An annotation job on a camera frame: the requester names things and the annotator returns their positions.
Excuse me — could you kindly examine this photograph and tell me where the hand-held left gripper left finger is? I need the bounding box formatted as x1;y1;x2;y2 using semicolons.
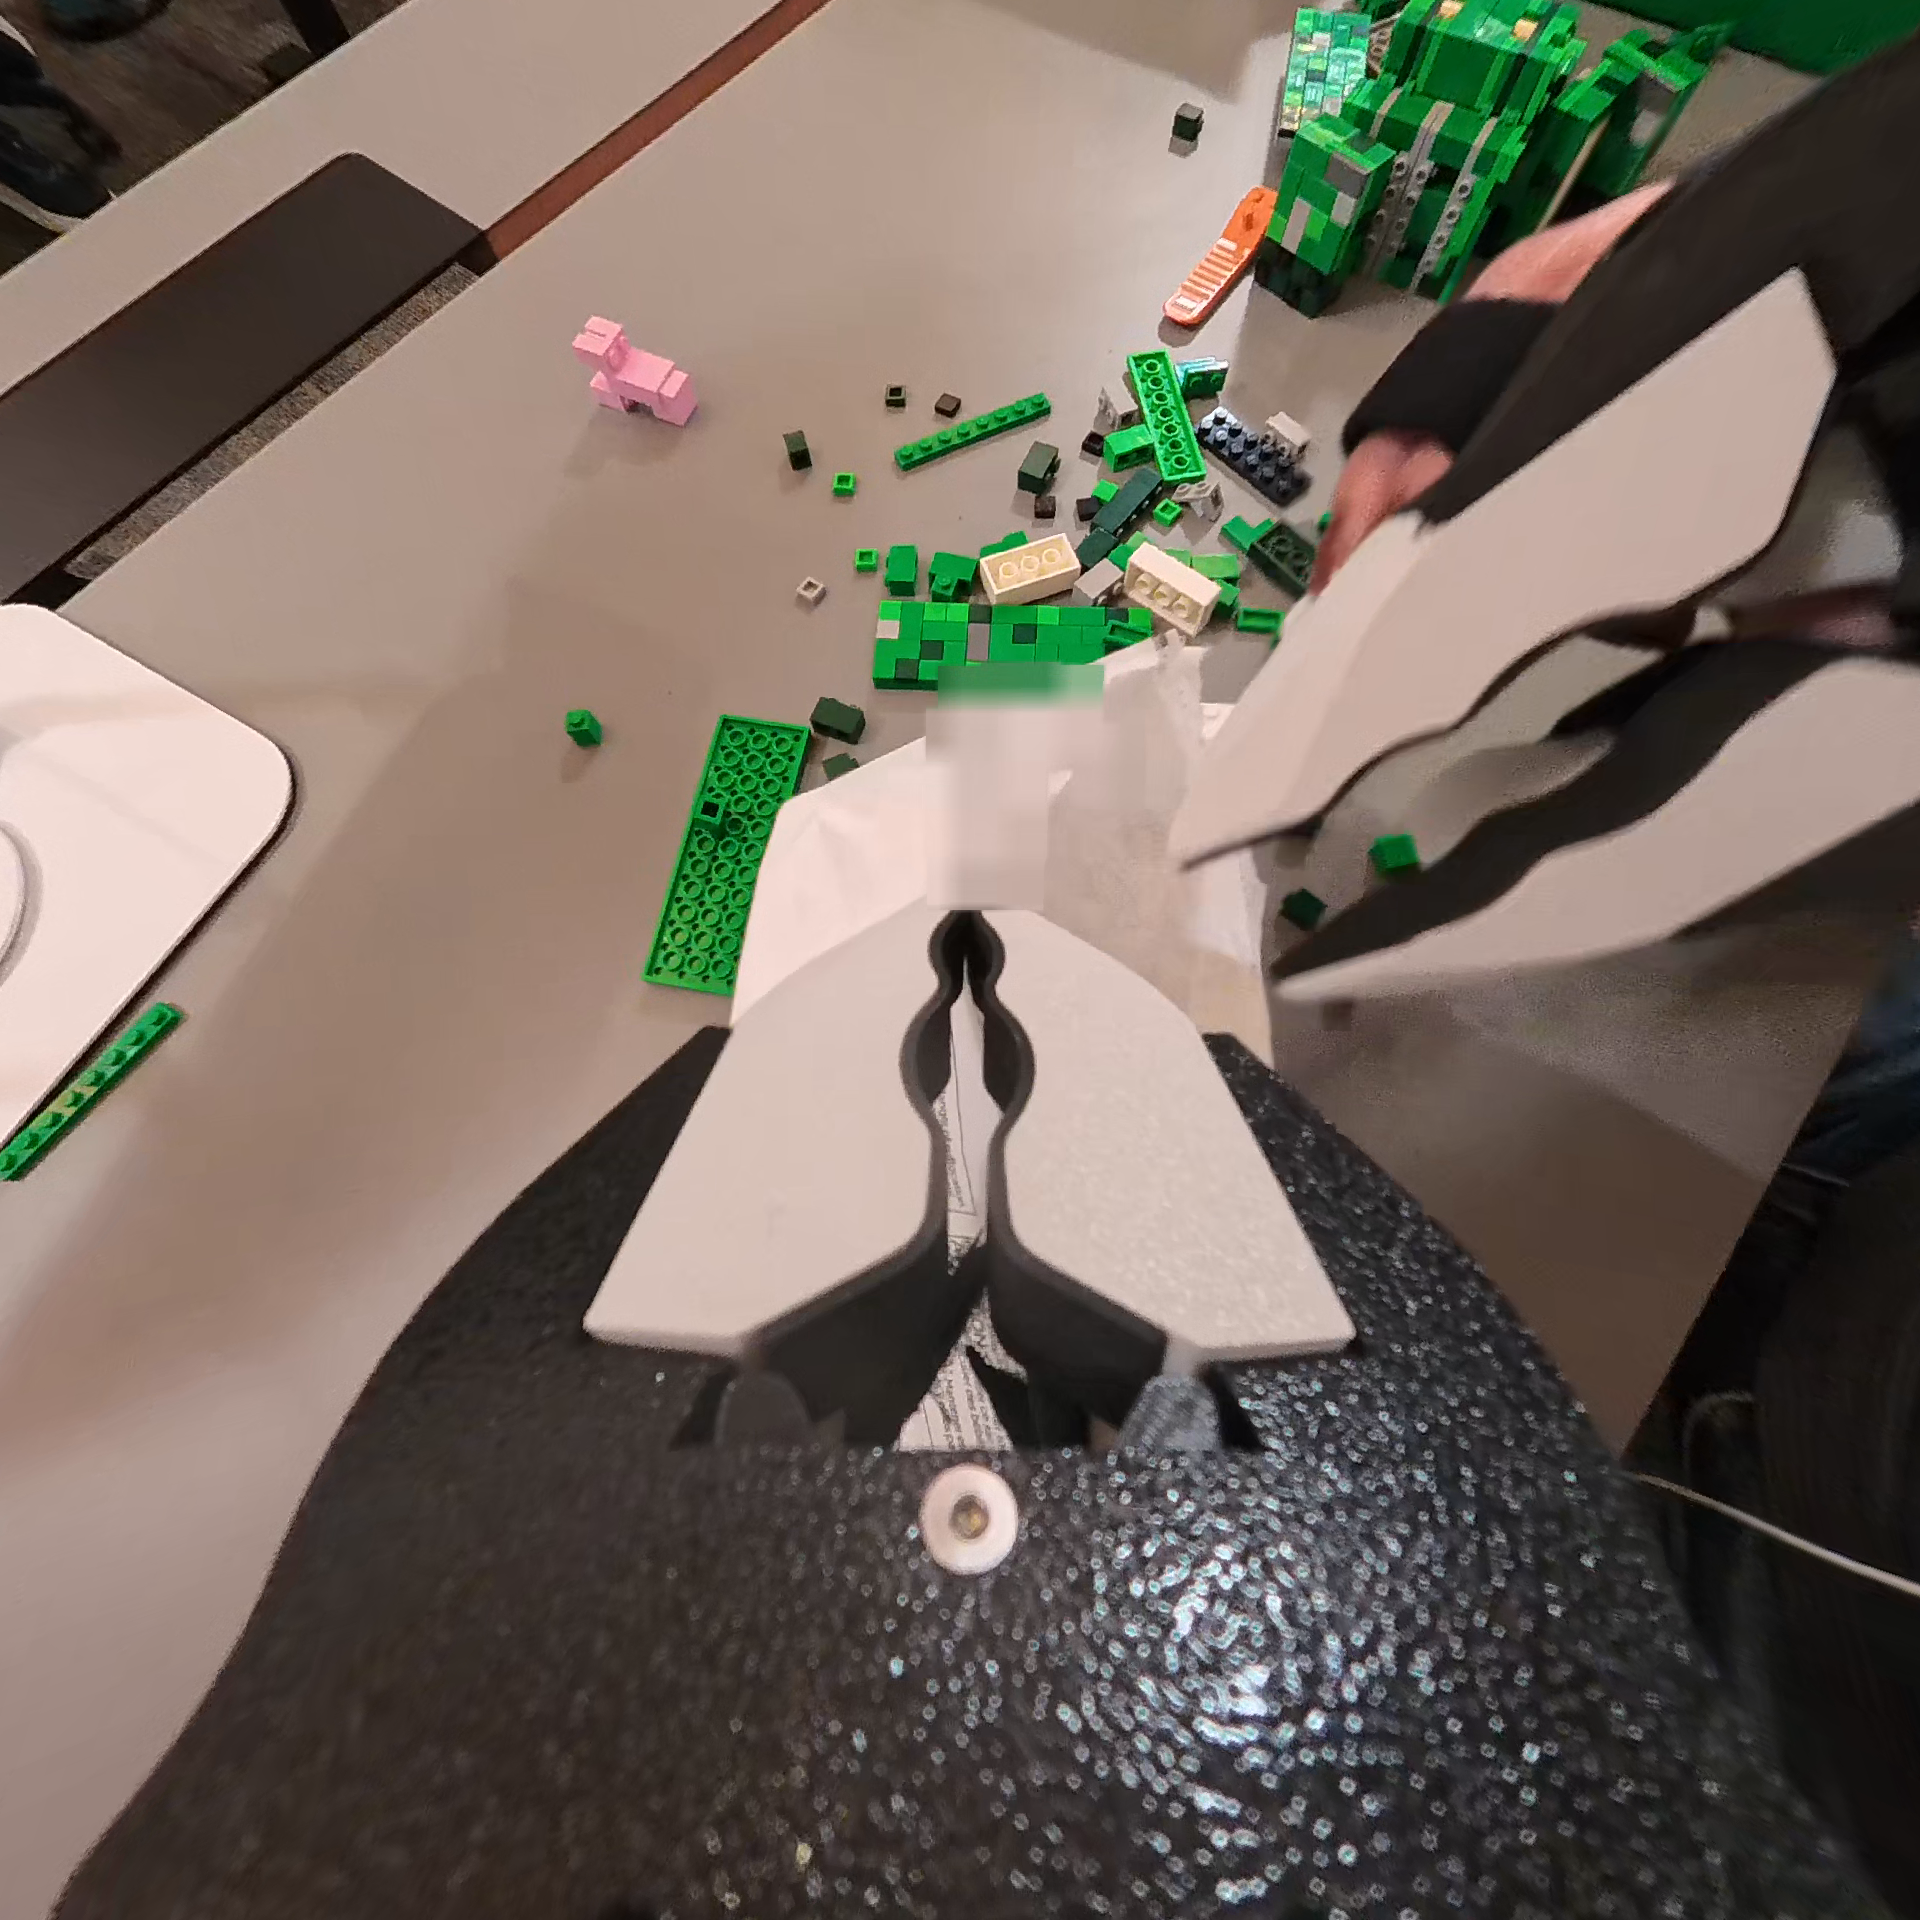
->
583;907;991;1448

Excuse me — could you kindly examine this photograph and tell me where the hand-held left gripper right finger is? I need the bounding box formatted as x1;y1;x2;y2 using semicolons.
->
960;907;1360;1456

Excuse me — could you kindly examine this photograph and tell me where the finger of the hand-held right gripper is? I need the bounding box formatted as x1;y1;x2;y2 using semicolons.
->
1167;270;1844;868
1266;644;1920;1011

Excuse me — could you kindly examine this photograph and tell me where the torn white paper bag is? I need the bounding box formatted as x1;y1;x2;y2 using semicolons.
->
728;638;1277;1454

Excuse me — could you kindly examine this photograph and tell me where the grey desk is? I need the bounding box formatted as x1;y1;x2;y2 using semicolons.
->
0;0;833;407
0;0;1816;1920

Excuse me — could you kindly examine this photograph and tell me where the person's right hand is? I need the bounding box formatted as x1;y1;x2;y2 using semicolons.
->
1313;182;1672;595

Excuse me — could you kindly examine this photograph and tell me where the pile of loose toy bricks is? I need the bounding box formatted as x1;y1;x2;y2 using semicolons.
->
853;347;1327;699

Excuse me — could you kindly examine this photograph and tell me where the dark blue brick plate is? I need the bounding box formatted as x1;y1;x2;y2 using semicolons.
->
1199;405;1306;504

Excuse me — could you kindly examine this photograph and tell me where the green brick creeper model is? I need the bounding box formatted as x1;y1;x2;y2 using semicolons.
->
1252;0;1734;319

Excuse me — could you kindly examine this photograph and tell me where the large green brick plate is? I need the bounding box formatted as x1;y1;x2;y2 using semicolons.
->
639;713;812;998

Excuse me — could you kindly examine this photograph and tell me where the cream toy brick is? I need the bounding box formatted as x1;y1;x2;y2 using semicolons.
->
1122;543;1224;628
978;532;1081;605

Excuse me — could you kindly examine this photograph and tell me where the green holed beam brick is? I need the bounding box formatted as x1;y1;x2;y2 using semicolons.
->
1127;349;1209;485

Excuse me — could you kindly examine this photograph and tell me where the orange brick separator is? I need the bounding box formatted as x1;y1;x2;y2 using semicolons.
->
1161;187;1277;329

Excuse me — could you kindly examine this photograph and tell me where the green patchwork brick panel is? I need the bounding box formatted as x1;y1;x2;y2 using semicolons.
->
873;597;1156;695

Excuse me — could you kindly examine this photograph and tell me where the long green brick strip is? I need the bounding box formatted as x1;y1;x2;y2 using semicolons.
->
0;1001;184;1183
896;392;1054;471

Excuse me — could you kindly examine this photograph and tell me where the white stand base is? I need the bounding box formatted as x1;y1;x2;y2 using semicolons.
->
0;604;296;1150

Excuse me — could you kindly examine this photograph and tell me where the pink brick pig figure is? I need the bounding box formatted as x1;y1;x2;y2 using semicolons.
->
568;315;702;428

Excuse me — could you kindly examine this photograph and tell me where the thin white cable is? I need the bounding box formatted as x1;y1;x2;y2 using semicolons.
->
1634;1477;1920;1599

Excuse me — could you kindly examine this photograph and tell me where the black desk cable panel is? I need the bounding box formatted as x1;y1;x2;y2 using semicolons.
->
0;150;489;600

